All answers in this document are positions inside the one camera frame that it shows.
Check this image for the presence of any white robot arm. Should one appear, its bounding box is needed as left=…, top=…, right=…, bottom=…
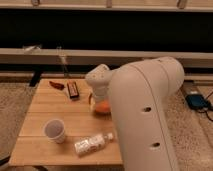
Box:
left=85, top=57, right=184, bottom=171

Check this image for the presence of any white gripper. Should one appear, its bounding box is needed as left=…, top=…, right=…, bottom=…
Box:
left=87, top=84, right=110, bottom=114

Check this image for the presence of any clear plastic bottle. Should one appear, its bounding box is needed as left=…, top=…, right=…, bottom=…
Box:
left=74, top=133, right=114, bottom=156

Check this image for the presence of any blue device on floor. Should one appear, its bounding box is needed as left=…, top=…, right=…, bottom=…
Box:
left=185, top=94, right=208, bottom=110

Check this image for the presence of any dark candy bar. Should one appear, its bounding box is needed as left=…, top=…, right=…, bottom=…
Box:
left=67, top=82, right=79, bottom=99

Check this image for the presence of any white paper cup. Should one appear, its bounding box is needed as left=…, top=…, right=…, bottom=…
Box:
left=43, top=119, right=66, bottom=144

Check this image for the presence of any black cable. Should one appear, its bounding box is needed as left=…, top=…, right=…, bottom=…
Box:
left=199, top=91, right=213, bottom=122

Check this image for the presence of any wooden shelf rail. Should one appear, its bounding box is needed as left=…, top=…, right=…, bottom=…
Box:
left=0, top=48, right=213, bottom=68

